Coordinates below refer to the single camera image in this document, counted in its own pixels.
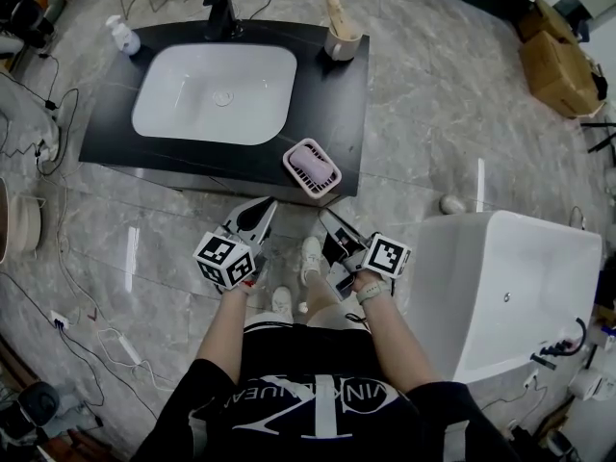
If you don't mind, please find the person's right forearm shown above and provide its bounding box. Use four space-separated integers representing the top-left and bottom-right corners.
353 276 445 395

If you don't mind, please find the person's leg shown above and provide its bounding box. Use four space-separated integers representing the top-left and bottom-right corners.
302 269 360 330

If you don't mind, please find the person's left forearm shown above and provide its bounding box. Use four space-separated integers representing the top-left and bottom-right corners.
194 284 257 385

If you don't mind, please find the person's white shoe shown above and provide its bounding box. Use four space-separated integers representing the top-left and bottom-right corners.
299 236 323 284
270 285 295 323

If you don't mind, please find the white pebble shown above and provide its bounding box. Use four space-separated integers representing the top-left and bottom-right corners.
439 193 468 216

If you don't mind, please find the cardboard box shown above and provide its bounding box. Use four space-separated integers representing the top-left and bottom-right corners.
517 0 608 119

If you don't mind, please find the black vanity top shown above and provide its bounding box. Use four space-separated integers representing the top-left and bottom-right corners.
78 19 371 198

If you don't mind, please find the pink soap dish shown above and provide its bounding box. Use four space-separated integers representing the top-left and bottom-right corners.
281 137 344 199

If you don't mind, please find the black bathtub faucet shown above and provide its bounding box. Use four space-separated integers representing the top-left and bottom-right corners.
528 316 589 371

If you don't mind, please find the white mug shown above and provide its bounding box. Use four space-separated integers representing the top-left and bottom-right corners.
322 22 364 63

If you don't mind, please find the purple soap bar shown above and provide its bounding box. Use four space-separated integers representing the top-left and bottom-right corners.
288 145 334 186

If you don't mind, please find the person's black printed shirt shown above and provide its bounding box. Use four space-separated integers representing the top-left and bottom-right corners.
131 322 526 462

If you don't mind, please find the beige round stool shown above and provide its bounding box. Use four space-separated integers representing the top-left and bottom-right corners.
8 193 45 254

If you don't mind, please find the white power strip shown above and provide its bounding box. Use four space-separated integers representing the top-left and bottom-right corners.
97 327 143 368

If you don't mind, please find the white upright bar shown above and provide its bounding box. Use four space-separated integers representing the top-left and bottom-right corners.
475 157 487 214

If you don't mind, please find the black round device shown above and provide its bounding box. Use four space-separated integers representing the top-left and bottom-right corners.
0 380 62 447

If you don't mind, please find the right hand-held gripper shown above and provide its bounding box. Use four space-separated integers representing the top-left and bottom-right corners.
318 208 413 303

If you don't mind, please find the white sink basin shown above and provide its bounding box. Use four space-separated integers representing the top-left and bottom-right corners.
131 41 298 147

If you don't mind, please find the black office chair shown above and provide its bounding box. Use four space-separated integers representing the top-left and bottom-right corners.
0 0 57 51

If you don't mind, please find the white pump bottle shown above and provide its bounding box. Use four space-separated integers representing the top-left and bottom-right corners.
104 14 142 57

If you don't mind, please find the white bathtub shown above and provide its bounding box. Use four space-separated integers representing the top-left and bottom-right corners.
405 209 603 385

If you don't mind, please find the beige wristwatch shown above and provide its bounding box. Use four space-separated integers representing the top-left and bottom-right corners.
355 279 390 306

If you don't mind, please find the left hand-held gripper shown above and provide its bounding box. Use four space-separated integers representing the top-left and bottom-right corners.
192 196 280 291

